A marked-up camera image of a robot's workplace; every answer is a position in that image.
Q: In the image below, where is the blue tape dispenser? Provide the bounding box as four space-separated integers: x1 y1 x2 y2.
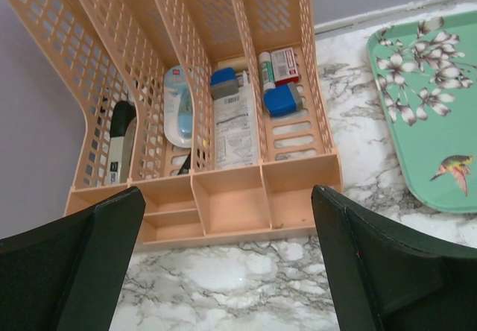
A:
263 82 303 118

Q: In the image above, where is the red white staples box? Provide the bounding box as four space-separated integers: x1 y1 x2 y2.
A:
270 48 300 86

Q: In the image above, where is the black white tool in organizer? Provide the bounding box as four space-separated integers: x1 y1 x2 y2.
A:
105 101 136 185

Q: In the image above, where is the blue eraser box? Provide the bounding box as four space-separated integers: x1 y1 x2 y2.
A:
210 67 239 100

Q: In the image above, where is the white blue pack in organizer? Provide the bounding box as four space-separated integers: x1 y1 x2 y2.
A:
164 65 193 148

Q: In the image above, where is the peach plastic file organizer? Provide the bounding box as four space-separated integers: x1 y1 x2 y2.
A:
7 0 343 250

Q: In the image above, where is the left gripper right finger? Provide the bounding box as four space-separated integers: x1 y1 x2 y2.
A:
312 186 476 330

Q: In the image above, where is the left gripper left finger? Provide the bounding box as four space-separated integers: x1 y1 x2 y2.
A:
1 187 145 330

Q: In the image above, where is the white green glue stick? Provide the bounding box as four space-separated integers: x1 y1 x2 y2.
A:
259 51 276 93

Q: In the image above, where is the clear ruler set packet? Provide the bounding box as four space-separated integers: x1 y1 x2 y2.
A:
214 71 259 170

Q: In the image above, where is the green floral tray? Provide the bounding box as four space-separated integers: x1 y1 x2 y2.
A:
367 10 476 214

